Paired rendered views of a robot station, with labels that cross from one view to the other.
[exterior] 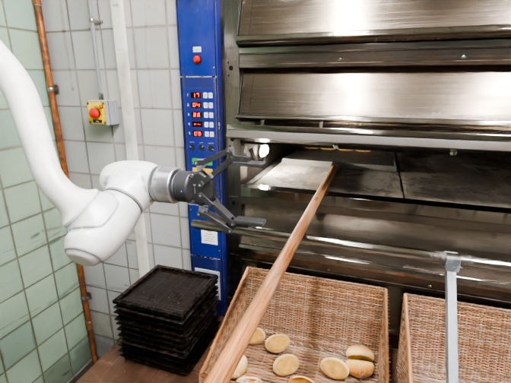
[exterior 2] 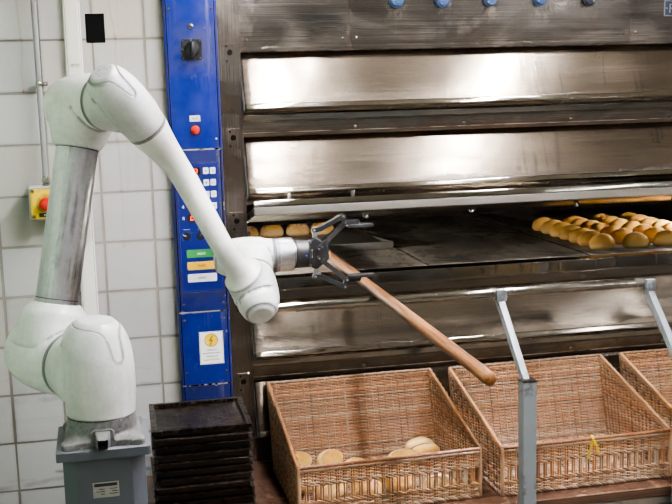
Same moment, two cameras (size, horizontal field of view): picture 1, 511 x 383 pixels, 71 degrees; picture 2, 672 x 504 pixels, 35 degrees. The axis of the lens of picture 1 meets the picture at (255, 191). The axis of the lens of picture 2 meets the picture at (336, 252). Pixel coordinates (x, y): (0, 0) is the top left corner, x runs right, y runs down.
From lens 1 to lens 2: 2.21 m
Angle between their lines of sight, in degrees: 31
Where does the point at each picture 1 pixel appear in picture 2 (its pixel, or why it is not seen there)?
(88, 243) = (272, 297)
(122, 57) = not seen: hidden behind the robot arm
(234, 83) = (237, 155)
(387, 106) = (406, 170)
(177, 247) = (155, 383)
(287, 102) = (303, 173)
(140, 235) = not seen: hidden behind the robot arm
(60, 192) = (241, 260)
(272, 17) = (281, 83)
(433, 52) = (438, 118)
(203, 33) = (203, 101)
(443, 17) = (444, 89)
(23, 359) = not seen: outside the picture
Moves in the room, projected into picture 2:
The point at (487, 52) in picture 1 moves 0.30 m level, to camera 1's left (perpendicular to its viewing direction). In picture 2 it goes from (481, 117) to (405, 121)
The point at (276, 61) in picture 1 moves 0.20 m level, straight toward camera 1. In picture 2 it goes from (287, 129) to (315, 130)
